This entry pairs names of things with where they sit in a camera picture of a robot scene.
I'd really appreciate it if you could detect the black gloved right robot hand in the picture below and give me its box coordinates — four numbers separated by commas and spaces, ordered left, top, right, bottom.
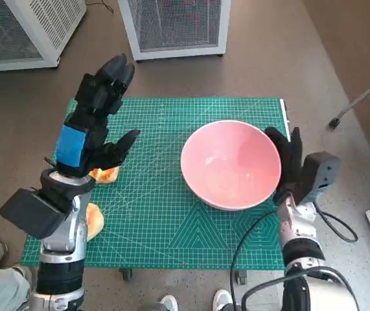
264, 126, 305, 205

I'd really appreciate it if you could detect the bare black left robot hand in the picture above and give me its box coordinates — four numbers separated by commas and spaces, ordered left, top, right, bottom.
54, 54, 142, 178

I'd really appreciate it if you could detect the long braided toy bread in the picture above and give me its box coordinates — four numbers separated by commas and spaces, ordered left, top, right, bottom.
89, 165, 120, 185

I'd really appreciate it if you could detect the pink bowl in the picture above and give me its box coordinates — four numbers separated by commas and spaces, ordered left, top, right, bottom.
180, 119, 283, 211

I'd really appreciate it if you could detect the round toy bread bun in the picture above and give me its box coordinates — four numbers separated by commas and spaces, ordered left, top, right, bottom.
86, 202, 106, 242

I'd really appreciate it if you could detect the grey chair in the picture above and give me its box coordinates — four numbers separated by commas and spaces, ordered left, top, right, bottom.
329, 64, 370, 128

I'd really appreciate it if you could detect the green cutting mat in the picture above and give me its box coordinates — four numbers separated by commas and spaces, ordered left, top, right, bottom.
20, 97, 286, 270

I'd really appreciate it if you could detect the white cabinet with perforated side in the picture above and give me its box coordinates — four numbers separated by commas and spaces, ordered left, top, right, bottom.
0, 0, 87, 74

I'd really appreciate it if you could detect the white cabinet with mesh door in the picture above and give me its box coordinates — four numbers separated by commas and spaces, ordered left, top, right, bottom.
117, 0, 232, 62

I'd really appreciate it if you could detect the white shoe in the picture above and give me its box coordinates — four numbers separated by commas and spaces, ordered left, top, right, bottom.
212, 289, 234, 311
160, 294, 179, 311

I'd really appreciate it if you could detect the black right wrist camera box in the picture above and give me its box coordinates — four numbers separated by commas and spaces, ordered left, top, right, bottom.
301, 151, 341, 203

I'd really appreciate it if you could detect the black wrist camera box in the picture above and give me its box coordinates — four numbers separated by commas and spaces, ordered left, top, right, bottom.
301, 151, 341, 203
0, 189, 71, 240

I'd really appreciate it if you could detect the short black right wrist cable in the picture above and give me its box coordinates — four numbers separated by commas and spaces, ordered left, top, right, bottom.
316, 210, 360, 244

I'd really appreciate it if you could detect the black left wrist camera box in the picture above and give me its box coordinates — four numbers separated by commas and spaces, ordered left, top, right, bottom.
0, 189, 71, 240

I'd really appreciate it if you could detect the thin black floor cable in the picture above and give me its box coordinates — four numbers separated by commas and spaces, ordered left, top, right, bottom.
86, 0, 115, 14

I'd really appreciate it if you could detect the long black right arm cable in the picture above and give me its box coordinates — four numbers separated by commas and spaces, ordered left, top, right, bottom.
229, 209, 281, 311

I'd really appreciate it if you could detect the looped black right arm cable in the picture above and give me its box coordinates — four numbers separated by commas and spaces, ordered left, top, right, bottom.
241, 274, 304, 311

